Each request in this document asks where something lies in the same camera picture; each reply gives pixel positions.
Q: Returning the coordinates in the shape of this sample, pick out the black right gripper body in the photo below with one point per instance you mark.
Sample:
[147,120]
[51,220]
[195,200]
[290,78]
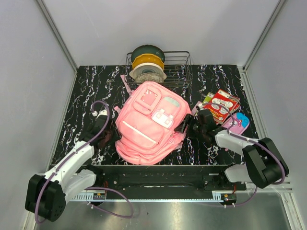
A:
[195,128]

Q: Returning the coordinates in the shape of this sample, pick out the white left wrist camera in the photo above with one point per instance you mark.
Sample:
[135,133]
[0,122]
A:
[100,117]

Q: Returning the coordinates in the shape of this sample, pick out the red middle book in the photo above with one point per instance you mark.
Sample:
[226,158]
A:
[235,108]

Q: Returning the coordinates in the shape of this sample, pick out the red top activity book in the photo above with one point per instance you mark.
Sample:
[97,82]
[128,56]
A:
[221,104]

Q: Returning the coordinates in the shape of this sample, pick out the pink purple pencil case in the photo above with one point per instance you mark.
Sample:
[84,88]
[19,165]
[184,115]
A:
[239,126]

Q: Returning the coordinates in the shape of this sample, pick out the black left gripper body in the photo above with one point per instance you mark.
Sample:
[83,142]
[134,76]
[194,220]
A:
[109,135]

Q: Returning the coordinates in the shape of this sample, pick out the pink student backpack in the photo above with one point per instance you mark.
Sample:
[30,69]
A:
[147,123]

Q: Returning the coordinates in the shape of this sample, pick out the grey patterned plate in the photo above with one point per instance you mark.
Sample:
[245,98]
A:
[155,77]

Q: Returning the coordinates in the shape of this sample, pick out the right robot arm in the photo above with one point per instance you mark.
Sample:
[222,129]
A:
[263,165]

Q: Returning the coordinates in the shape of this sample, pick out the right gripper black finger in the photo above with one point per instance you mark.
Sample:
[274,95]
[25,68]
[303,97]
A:
[188,119]
[182,128]

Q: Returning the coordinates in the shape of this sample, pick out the green bottom book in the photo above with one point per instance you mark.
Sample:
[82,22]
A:
[208,97]

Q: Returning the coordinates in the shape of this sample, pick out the black wire dish rack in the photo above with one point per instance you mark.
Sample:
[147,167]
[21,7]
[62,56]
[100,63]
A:
[178,70]

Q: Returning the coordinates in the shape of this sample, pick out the aluminium front rail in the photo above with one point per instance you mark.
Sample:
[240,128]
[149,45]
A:
[163,194]

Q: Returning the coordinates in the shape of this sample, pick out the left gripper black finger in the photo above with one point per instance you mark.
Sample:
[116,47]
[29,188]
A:
[111,139]
[112,127]

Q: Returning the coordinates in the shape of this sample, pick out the yellow plate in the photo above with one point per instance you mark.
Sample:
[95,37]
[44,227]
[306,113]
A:
[148,58]

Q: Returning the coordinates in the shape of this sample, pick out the dark green plate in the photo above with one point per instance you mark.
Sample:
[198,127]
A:
[148,49]

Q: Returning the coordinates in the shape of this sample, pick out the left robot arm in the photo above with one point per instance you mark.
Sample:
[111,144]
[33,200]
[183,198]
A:
[48,193]

